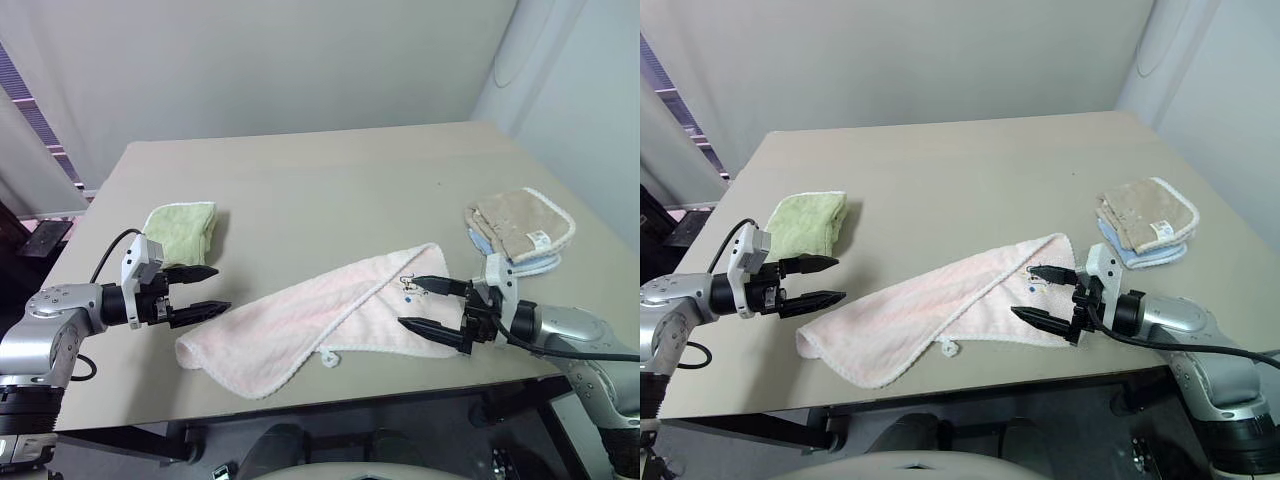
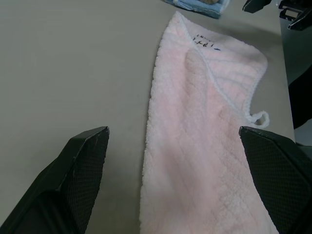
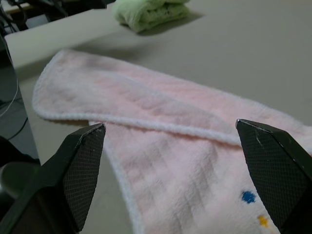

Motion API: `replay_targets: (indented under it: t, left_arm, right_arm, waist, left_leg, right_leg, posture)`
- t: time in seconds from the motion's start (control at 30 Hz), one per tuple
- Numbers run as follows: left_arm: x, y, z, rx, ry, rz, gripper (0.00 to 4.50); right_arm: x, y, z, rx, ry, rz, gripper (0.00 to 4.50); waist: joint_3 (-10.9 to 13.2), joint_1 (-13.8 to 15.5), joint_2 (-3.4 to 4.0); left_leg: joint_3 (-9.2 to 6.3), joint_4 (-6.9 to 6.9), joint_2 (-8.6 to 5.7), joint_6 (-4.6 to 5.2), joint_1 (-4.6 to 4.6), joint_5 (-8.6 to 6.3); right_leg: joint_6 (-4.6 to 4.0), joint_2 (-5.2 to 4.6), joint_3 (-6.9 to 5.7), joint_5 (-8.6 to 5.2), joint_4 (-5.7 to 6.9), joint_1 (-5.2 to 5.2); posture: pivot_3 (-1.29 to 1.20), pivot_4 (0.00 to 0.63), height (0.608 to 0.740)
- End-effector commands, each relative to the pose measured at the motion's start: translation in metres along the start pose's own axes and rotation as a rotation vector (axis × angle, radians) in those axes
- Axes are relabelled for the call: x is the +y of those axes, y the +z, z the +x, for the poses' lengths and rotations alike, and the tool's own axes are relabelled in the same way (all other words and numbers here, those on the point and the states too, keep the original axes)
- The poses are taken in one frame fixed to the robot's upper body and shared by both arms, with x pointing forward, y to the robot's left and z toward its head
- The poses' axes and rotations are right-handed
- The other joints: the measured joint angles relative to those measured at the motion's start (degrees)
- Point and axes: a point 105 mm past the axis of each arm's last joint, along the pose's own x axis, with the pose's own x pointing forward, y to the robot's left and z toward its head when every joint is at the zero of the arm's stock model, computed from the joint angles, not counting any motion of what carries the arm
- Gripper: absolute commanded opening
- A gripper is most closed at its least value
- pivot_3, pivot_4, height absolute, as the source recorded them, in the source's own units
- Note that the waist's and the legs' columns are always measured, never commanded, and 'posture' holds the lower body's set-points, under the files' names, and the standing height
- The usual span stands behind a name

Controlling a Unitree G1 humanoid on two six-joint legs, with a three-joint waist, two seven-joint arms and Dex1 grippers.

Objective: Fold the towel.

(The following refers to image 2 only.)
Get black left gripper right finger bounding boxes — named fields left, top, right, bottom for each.
left=239, top=125, right=312, bottom=234

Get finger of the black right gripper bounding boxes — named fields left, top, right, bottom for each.
left=242, top=0, right=273, bottom=14
left=288, top=9, right=312, bottom=31

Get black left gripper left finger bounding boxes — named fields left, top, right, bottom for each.
left=0, top=126, right=110, bottom=234

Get pink fluffy towel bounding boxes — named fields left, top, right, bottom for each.
left=139, top=11, right=270, bottom=234

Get light blue folded towel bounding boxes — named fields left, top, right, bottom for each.
left=163, top=0, right=230, bottom=20

